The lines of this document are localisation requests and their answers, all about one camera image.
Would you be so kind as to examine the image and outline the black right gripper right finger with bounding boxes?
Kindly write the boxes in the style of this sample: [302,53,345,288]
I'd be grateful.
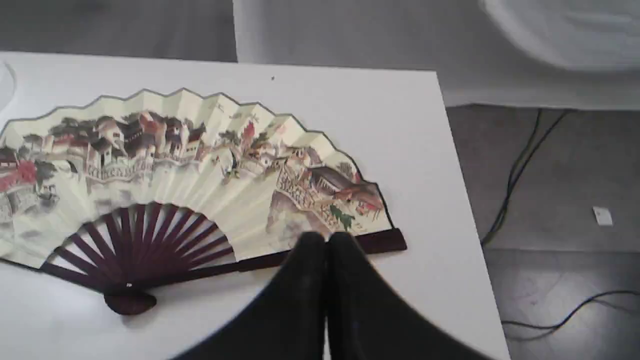
[326,232,487,360]

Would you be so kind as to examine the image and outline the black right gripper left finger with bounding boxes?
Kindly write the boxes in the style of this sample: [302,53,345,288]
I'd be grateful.
[177,232,326,360]

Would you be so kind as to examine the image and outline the painted paper folding fan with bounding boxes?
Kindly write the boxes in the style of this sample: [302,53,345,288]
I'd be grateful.
[1,88,408,316]

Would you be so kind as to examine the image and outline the white desk lamp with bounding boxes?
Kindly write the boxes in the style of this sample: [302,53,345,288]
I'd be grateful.
[0,59,18,113]

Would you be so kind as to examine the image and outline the grey backdrop curtain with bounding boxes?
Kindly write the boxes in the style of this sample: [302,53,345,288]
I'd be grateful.
[1,0,639,110]

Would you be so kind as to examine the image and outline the black floor cables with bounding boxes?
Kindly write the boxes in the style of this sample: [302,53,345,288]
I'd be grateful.
[480,107,640,333]

